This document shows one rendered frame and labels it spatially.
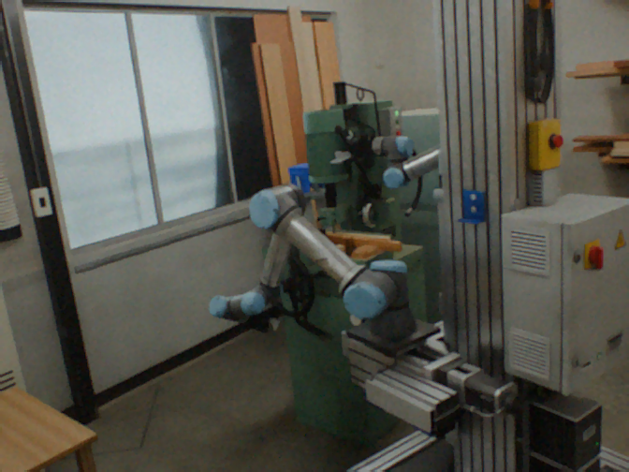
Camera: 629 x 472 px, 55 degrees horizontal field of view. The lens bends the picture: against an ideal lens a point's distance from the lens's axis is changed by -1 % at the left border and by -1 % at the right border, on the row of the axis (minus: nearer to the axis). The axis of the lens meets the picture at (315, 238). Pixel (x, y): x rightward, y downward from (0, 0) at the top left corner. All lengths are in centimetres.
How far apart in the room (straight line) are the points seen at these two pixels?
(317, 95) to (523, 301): 309
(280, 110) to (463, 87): 250
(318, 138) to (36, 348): 178
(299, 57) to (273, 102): 44
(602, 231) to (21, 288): 259
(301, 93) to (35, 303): 225
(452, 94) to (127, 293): 234
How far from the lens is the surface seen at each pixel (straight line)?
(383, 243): 263
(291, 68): 436
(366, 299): 179
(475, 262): 187
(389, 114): 283
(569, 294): 166
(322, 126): 262
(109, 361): 362
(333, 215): 272
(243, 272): 417
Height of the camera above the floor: 162
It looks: 14 degrees down
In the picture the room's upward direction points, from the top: 6 degrees counter-clockwise
